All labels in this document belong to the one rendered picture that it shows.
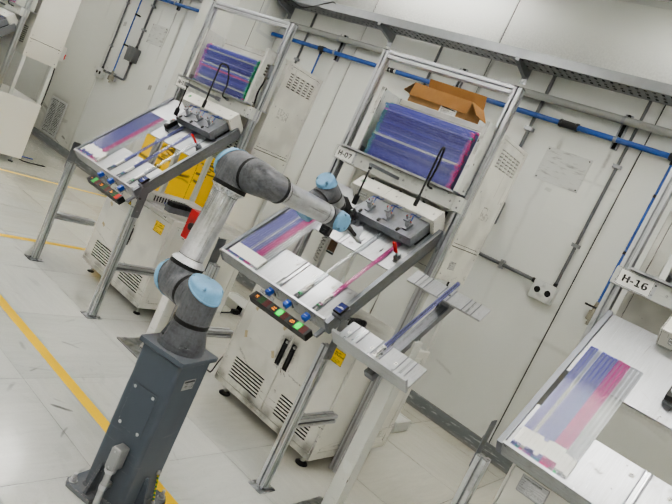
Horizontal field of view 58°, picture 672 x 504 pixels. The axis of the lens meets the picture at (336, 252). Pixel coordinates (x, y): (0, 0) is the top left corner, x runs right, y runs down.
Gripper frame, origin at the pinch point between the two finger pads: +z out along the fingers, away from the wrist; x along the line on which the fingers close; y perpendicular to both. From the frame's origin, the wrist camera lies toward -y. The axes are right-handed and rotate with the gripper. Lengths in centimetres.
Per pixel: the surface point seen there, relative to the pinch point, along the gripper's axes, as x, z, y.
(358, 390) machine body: -21, 55, -39
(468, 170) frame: -23, 1, 54
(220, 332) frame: 49, 40, -59
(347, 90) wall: 190, 114, 162
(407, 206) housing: -3.3, 12.6, 32.7
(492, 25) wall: 91, 76, 229
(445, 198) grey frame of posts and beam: -16.6, 11.2, 43.5
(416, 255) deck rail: -21.1, 16.5, 15.3
